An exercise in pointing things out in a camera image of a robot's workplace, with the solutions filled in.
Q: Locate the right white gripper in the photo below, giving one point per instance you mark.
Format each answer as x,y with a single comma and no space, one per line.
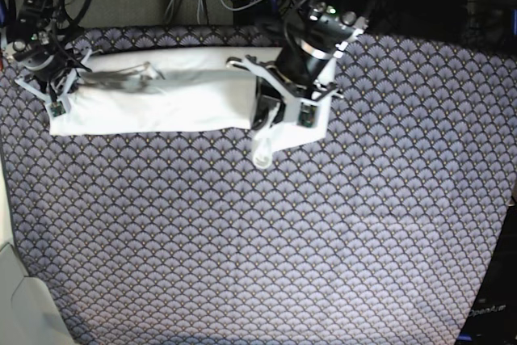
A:
52,81

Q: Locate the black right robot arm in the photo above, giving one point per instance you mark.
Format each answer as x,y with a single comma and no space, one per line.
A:
36,36

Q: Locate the fan-patterned grey tablecloth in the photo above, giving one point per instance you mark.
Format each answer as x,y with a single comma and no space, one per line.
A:
393,229

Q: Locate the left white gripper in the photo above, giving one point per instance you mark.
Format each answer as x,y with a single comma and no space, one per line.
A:
280,100

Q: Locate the white printed T-shirt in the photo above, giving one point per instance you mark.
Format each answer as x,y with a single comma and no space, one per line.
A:
181,90

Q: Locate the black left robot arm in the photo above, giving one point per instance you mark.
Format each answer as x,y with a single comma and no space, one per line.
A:
316,31

